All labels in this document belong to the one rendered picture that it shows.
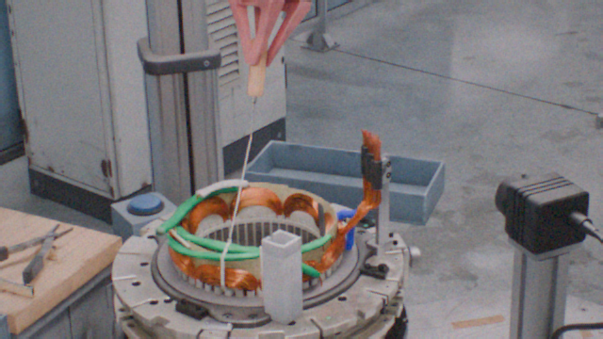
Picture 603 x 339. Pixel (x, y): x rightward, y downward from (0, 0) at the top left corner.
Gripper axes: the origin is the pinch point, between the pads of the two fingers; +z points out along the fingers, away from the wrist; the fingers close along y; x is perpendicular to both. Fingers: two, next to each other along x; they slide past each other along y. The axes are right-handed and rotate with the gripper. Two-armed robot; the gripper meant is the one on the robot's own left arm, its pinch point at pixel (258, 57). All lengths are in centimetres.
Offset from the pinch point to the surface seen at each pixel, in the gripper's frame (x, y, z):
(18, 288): 19.7, -10.9, 29.9
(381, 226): -8.0, 15.2, 16.1
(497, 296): 9, 69, 32
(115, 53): 189, 136, 16
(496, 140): 147, 274, 28
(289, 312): -10.1, 0.3, 24.2
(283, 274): -10.4, -2.0, 20.2
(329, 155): 20.5, 38.0, 13.5
